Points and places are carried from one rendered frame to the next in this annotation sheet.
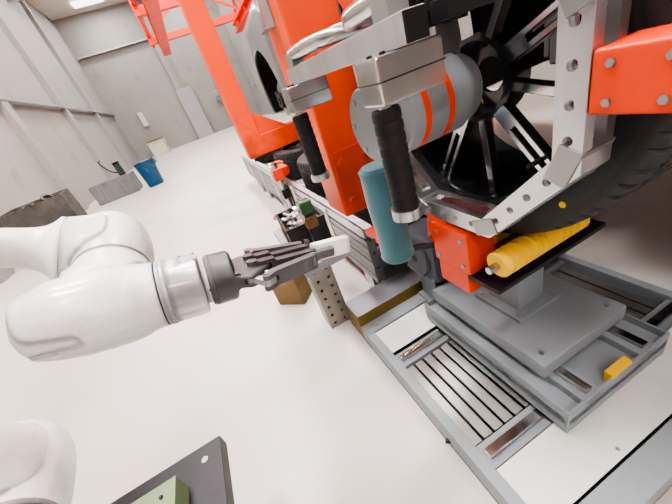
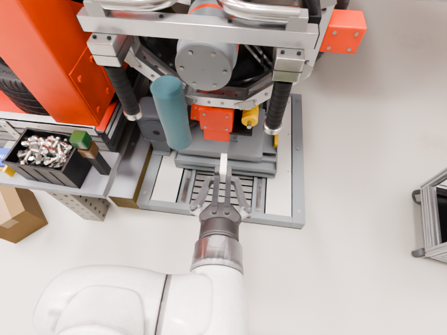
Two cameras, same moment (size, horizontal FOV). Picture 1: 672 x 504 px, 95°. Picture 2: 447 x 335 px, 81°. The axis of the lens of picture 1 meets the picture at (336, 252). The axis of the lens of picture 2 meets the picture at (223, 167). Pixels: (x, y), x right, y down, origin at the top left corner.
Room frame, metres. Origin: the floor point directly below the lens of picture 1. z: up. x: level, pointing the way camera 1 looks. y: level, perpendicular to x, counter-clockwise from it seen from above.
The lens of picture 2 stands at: (0.35, 0.30, 1.24)
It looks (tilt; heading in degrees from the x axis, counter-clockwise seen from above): 60 degrees down; 292
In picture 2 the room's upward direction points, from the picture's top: straight up
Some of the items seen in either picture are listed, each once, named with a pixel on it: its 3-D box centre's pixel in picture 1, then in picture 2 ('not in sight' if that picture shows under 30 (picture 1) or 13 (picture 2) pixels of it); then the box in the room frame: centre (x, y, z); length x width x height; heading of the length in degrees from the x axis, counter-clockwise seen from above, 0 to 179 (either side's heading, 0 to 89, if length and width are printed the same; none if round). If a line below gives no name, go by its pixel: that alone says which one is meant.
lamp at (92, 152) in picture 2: (310, 220); (88, 149); (0.89, 0.04, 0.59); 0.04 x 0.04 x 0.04; 15
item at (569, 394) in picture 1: (524, 323); (229, 139); (0.63, -0.47, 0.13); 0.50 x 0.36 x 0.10; 15
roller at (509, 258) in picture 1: (538, 240); (251, 97); (0.53, -0.43, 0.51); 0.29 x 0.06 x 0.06; 105
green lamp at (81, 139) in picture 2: (304, 206); (80, 139); (0.89, 0.04, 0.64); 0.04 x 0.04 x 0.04; 15
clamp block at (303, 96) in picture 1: (306, 94); (112, 40); (0.73, -0.06, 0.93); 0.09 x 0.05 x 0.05; 105
